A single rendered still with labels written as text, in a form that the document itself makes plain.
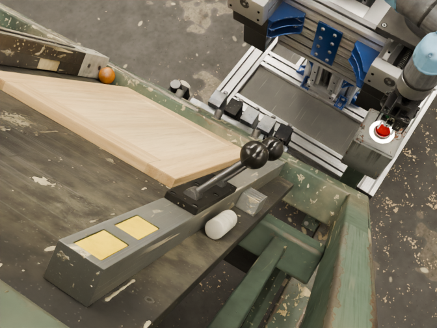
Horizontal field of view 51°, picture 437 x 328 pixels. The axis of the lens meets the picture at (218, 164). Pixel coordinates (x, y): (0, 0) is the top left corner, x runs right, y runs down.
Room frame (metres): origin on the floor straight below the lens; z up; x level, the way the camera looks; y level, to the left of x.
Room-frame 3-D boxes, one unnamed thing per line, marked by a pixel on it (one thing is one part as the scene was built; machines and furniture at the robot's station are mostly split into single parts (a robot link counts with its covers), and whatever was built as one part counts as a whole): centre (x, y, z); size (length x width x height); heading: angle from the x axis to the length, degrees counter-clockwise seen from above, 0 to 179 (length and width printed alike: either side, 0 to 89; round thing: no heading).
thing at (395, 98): (0.50, -0.44, 1.14); 0.09 x 0.08 x 0.12; 144
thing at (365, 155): (0.53, -0.46, 0.84); 0.12 x 0.12 x 0.18; 54
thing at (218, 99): (0.73, -0.06, 0.69); 0.50 x 0.14 x 0.24; 54
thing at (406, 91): (0.51, -0.45, 1.22); 0.08 x 0.08 x 0.05
